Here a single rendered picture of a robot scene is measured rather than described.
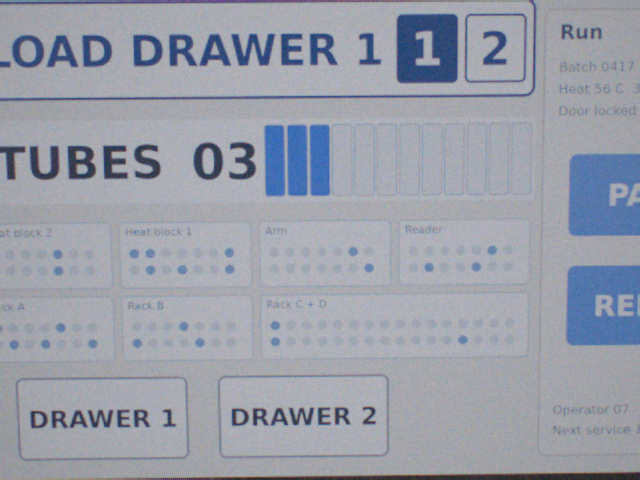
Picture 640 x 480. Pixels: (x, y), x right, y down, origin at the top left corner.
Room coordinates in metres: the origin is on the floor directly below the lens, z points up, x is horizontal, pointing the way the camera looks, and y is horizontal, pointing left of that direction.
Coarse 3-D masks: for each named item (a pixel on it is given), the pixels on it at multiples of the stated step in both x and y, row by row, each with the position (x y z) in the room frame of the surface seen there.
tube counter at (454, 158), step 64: (192, 128) 0.34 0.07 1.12; (256, 128) 0.34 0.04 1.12; (320, 128) 0.34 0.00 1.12; (384, 128) 0.34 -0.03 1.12; (448, 128) 0.34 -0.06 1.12; (512, 128) 0.34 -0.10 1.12; (192, 192) 0.32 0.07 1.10; (256, 192) 0.32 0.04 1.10; (320, 192) 0.32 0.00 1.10; (384, 192) 0.32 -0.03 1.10; (448, 192) 0.32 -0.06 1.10; (512, 192) 0.32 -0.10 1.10
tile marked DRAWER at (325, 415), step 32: (224, 384) 0.25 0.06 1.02; (256, 384) 0.25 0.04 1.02; (288, 384) 0.25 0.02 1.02; (320, 384) 0.25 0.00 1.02; (352, 384) 0.25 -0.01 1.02; (384, 384) 0.25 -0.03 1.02; (224, 416) 0.24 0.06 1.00; (256, 416) 0.24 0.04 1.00; (288, 416) 0.24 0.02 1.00; (320, 416) 0.24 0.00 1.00; (352, 416) 0.24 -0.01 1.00; (384, 416) 0.24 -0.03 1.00; (224, 448) 0.23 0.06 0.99; (256, 448) 0.23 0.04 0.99; (288, 448) 0.23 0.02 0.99; (320, 448) 0.23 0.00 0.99; (352, 448) 0.23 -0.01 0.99; (384, 448) 0.23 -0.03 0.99
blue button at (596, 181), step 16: (576, 160) 0.33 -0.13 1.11; (592, 160) 0.33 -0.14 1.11; (608, 160) 0.33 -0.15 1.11; (624, 160) 0.33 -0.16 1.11; (576, 176) 0.32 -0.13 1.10; (592, 176) 0.32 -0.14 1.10; (608, 176) 0.32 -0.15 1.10; (624, 176) 0.32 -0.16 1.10; (576, 192) 0.32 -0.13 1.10; (592, 192) 0.32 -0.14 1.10; (608, 192) 0.32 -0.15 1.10; (624, 192) 0.32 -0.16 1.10; (576, 208) 0.31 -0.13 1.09; (592, 208) 0.31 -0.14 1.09; (608, 208) 0.31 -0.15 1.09; (624, 208) 0.31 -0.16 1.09; (576, 224) 0.31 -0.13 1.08; (592, 224) 0.31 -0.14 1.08; (608, 224) 0.31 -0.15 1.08; (624, 224) 0.31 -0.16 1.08
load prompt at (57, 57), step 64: (64, 0) 0.38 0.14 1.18; (128, 0) 0.38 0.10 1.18; (192, 0) 0.38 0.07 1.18; (256, 0) 0.38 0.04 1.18; (320, 0) 0.38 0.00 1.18; (384, 0) 0.38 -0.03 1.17; (448, 0) 0.38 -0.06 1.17; (512, 0) 0.38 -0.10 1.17; (0, 64) 0.36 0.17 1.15; (64, 64) 0.36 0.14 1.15; (128, 64) 0.36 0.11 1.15; (192, 64) 0.36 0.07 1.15; (256, 64) 0.36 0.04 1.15; (320, 64) 0.36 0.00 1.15; (384, 64) 0.36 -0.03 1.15; (448, 64) 0.36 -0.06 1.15; (512, 64) 0.36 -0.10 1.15
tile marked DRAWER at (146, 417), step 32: (32, 384) 0.25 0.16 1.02; (64, 384) 0.25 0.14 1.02; (96, 384) 0.25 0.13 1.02; (128, 384) 0.25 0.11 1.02; (160, 384) 0.25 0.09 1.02; (32, 416) 0.24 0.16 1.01; (64, 416) 0.24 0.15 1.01; (96, 416) 0.24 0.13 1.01; (128, 416) 0.24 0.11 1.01; (160, 416) 0.24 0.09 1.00; (32, 448) 0.23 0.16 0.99; (64, 448) 0.23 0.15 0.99; (96, 448) 0.23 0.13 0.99; (128, 448) 0.23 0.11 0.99; (160, 448) 0.23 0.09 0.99
